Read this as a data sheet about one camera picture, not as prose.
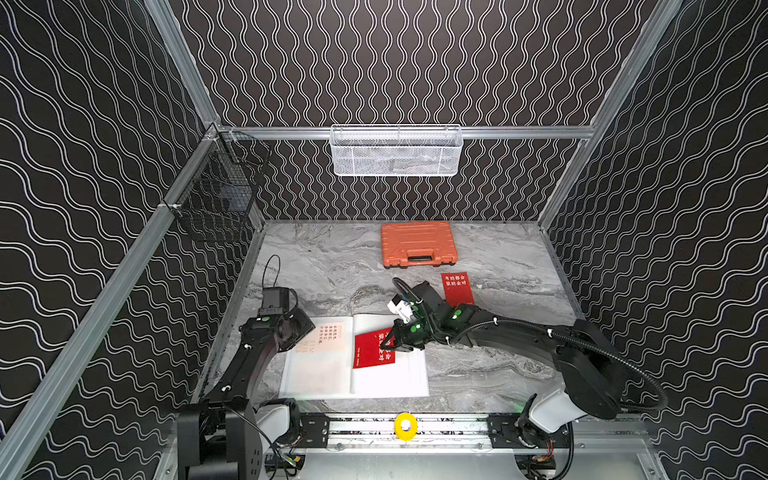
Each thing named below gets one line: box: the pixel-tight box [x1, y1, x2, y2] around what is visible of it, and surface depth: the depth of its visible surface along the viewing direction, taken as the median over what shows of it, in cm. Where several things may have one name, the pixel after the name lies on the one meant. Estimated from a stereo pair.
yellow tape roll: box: [394, 413, 419, 442], surface depth 76 cm
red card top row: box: [441, 272, 475, 307], surface depth 103 cm
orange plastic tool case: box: [381, 221, 458, 268], surface depth 109 cm
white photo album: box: [279, 314, 430, 399], surface depth 85 cm
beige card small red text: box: [295, 322, 347, 355], surface depth 92 cm
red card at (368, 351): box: [353, 328, 396, 369], surface depth 80 cm
